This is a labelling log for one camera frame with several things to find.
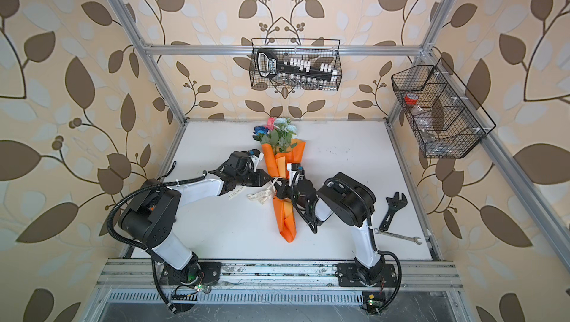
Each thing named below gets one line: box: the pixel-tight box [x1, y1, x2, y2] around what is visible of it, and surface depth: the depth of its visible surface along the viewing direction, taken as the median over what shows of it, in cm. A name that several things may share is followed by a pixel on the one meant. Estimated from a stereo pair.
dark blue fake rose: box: [253, 125, 269, 136], surface depth 110 cm
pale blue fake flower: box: [274, 117, 298, 135], surface depth 114 cm
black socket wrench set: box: [256, 48, 338, 81], surface depth 85 cm
